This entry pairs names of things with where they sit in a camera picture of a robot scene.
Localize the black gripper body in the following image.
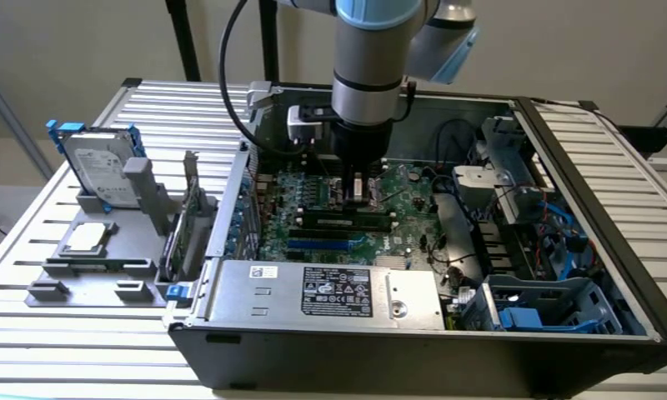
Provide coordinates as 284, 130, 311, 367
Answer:
331, 119, 393, 168

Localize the black RAM stick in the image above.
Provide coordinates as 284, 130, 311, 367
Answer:
301, 207, 393, 226

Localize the black RAM slot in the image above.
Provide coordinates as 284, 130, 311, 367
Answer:
299, 222, 393, 234

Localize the black expansion slot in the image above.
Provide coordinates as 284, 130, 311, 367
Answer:
287, 227, 364, 242

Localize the blue expansion slot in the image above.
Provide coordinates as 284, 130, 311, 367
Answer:
287, 237, 353, 251

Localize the CPU socket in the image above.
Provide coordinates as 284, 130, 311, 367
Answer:
325, 175, 388, 210

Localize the green motherboard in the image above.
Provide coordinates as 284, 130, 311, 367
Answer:
237, 160, 468, 277

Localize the small silver heatsink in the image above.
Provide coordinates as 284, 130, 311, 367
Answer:
373, 255, 411, 273

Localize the grey air shroud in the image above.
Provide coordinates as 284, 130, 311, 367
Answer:
431, 192, 485, 281

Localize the silver power supply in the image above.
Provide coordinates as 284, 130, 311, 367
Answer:
190, 260, 447, 333

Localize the green graphics card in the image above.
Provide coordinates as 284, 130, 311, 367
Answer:
158, 150, 208, 281

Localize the blue case latch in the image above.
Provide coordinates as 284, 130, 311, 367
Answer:
164, 282, 193, 304

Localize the black open PC case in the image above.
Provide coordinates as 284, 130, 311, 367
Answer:
162, 81, 667, 392

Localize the blue grey drive cage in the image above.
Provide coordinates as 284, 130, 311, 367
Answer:
459, 273, 624, 335

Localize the silver hard disk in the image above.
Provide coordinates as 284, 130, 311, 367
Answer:
60, 132, 144, 209

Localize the silver CPU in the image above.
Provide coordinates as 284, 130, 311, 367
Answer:
65, 222, 113, 252

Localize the grey parts rack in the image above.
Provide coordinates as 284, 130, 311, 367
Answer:
25, 156, 224, 310

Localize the blue disk carrier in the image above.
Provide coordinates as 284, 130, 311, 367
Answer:
44, 119, 146, 214

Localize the grey metal pole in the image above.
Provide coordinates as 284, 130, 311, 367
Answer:
0, 60, 56, 181

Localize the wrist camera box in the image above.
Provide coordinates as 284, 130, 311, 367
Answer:
285, 104, 337, 147

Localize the black wire bundle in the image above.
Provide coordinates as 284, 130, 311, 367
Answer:
433, 119, 480, 168

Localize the silver case lock bracket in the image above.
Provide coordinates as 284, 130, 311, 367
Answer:
245, 80, 285, 112

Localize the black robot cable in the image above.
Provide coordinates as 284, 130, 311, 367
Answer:
216, 0, 312, 156

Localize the black frame post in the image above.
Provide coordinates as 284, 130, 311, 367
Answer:
256, 0, 283, 83
164, 0, 202, 83

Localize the blue wire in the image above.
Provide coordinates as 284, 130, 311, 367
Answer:
536, 198, 591, 285

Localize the thin black table cable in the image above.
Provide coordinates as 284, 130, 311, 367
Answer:
531, 97, 624, 135

